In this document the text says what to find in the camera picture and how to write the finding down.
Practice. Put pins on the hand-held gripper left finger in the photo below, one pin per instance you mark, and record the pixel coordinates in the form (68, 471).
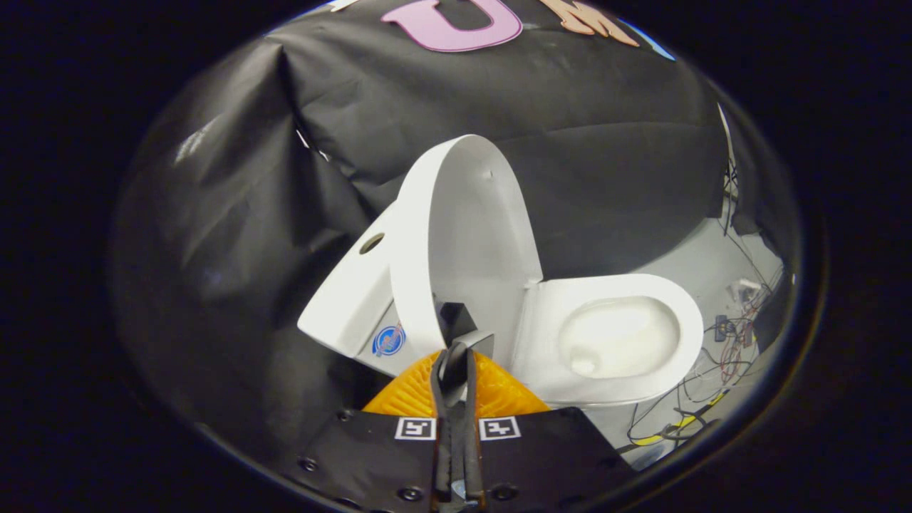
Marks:
(370, 456)

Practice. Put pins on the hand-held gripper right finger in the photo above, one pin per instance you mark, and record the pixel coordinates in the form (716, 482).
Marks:
(548, 456)

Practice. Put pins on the white toilet lid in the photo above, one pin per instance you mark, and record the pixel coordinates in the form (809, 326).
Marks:
(477, 235)

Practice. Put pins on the white ceramic toilet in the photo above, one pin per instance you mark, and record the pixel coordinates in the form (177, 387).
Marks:
(620, 377)

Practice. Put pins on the yellow black hazard tape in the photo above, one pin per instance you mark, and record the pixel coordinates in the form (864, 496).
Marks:
(684, 422)

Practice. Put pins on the small dark electronics module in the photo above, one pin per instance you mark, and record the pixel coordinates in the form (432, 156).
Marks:
(723, 328)

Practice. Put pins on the black backdrop cloth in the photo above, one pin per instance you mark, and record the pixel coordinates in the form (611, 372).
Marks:
(605, 142)

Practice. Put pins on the black stand pole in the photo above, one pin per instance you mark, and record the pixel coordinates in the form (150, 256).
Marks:
(729, 192)

